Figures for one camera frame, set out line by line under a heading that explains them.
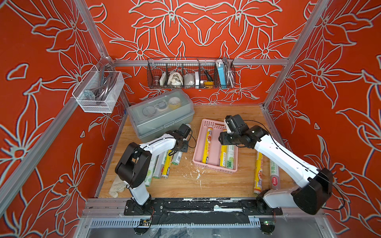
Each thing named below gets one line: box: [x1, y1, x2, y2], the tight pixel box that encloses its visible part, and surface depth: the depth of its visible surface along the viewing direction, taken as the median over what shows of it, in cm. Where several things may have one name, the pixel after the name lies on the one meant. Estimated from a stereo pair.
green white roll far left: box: [144, 155, 158, 187], surface depth 82 cm
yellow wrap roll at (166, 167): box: [161, 149, 173, 179], surface depth 85 cm
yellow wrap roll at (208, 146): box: [201, 126, 214, 165], surface depth 94 cm
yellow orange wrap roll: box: [253, 151, 264, 195], surface depth 80 cm
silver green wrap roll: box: [152, 151, 168, 179], surface depth 85 cm
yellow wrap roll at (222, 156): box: [219, 144, 227, 168], surface depth 89 cm
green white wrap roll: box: [226, 144, 235, 170], surface depth 87 cm
